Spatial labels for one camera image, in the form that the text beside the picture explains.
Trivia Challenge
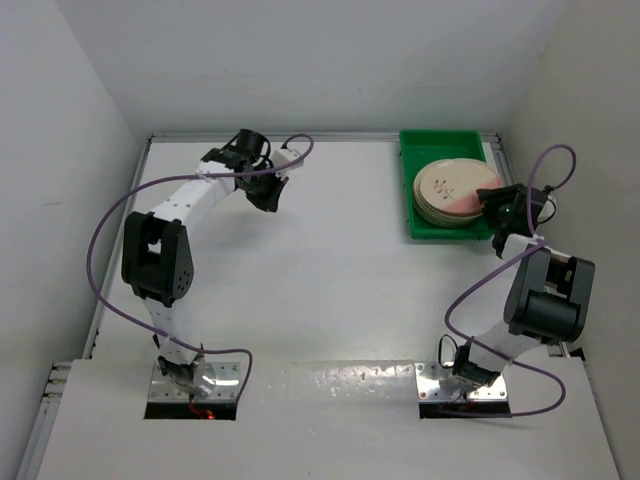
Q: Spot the cream pink plate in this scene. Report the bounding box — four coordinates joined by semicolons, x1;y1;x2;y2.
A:
412;158;504;228

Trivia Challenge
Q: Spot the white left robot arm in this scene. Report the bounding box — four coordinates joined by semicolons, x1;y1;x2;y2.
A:
121;129;303;397

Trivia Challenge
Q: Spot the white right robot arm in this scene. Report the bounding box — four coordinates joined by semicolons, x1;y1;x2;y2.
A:
444;184;595;393

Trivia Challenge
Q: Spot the green plastic bin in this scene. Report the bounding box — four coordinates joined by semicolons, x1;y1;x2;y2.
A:
399;130;498;241

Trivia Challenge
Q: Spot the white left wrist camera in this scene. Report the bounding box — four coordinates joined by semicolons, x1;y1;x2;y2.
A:
270;148;304;173

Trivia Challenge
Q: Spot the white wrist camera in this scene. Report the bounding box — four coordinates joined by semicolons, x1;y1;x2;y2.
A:
270;148;304;173
532;193;557;226

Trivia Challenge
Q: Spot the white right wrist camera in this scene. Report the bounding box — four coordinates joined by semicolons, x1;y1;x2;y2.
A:
532;193;557;226

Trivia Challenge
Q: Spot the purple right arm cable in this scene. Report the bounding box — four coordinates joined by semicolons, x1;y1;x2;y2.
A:
437;144;577;419

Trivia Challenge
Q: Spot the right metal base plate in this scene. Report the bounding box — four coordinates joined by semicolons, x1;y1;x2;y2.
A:
414;361;508;404

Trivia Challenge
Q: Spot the metal base plate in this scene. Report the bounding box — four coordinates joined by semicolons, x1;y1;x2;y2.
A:
414;361;508;404
147;361;241;403

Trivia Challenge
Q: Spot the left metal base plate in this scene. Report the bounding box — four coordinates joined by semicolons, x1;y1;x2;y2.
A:
147;361;241;403

